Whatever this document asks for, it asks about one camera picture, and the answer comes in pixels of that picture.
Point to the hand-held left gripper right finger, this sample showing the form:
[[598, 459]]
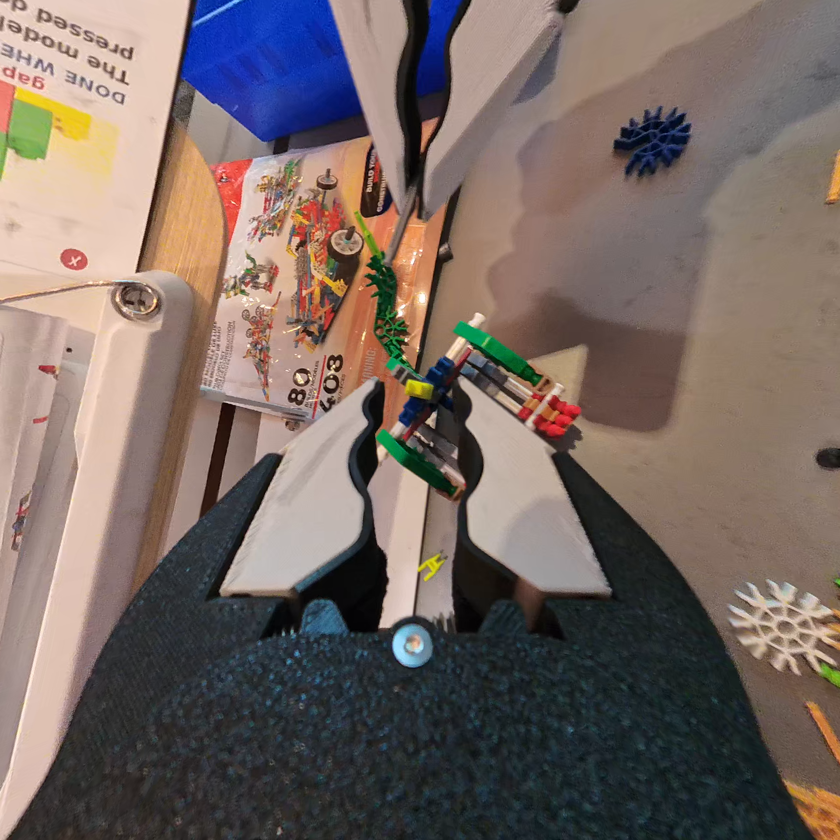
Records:
[[531, 525]]

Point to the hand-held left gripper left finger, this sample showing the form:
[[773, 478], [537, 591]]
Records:
[[302, 518]]

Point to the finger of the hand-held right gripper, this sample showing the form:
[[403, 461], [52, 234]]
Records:
[[374, 65], [499, 65]]

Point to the thin dark grey rod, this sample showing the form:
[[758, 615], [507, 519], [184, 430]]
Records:
[[400, 223]]

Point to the yellow clip connector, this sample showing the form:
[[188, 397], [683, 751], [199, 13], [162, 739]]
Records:
[[420, 388]]

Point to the multicoloured construction toy model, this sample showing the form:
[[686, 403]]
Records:
[[485, 341]]

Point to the lime green rod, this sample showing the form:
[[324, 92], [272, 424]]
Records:
[[830, 674]]

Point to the blue plastic bin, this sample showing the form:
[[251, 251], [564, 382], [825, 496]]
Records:
[[262, 65]]

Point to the large blue snowflake connector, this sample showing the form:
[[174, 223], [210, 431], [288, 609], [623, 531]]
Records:
[[653, 141]]

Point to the K'nex instruction bag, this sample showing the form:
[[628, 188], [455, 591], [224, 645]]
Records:
[[295, 262]]

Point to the white snowflake connector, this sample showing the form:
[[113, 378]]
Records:
[[781, 627]]

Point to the small black connector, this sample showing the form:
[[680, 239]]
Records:
[[828, 457]]

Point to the printed white board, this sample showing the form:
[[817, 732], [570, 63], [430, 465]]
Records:
[[79, 164]]

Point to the short yellow rod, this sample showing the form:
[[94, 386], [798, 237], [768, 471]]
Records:
[[823, 728], [833, 177]]

